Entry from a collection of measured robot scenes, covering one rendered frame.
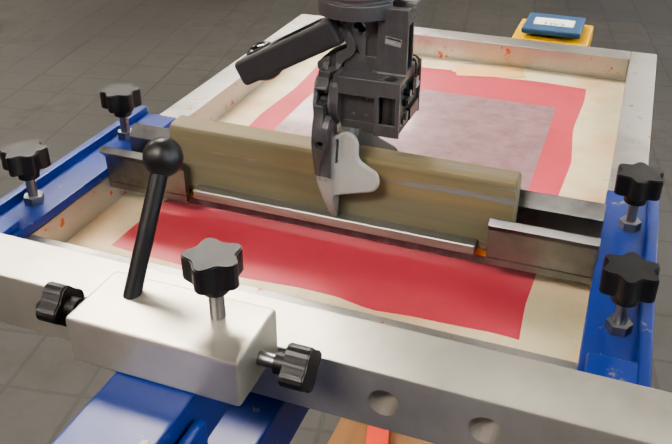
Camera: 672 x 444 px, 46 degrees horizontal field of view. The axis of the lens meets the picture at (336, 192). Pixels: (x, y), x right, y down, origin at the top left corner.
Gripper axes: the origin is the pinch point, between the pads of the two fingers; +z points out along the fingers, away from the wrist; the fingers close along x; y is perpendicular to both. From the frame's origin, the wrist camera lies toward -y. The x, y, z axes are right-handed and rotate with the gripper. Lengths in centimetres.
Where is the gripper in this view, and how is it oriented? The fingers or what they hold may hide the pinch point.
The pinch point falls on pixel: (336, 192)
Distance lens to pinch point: 79.1
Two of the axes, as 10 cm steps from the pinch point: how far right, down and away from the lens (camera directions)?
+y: 9.4, 1.8, -3.1
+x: 3.5, -4.6, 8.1
